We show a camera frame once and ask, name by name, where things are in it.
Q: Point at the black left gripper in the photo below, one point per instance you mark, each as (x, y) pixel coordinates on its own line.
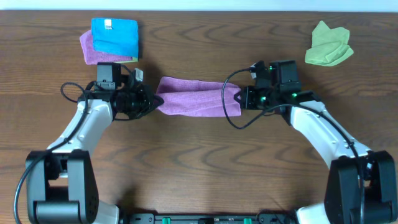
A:
(147, 94)

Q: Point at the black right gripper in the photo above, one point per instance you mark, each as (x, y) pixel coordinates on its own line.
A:
(247, 102)

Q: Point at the purple microfiber cloth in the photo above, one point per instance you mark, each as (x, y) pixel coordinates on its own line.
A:
(197, 98)

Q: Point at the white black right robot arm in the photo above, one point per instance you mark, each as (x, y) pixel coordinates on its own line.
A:
(362, 186)

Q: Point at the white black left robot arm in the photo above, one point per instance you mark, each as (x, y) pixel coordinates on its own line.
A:
(60, 181)

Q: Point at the purple folded cloth under blue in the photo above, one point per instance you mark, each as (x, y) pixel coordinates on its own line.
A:
(92, 57)

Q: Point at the green microfiber cloth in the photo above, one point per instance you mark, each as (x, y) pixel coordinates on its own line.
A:
(329, 46)

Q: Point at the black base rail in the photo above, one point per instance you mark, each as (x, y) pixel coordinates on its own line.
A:
(262, 218)

